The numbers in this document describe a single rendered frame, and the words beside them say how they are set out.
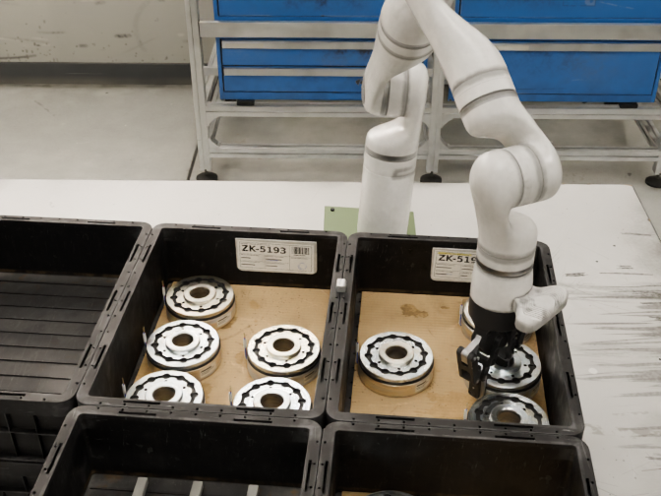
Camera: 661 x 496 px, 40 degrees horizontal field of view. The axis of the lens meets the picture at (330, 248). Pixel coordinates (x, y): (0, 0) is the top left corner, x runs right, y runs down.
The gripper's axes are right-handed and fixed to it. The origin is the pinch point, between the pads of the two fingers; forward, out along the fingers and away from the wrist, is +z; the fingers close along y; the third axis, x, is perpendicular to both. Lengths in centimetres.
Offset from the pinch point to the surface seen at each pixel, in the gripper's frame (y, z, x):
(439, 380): 2.8, 2.3, -6.0
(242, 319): 12.7, 2.3, -35.7
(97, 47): -123, 68, -289
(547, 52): -181, 35, -101
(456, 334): -6.8, 2.3, -10.3
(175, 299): 18.7, -0.5, -43.6
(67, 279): 25, 3, -64
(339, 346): 15.8, -7.7, -12.8
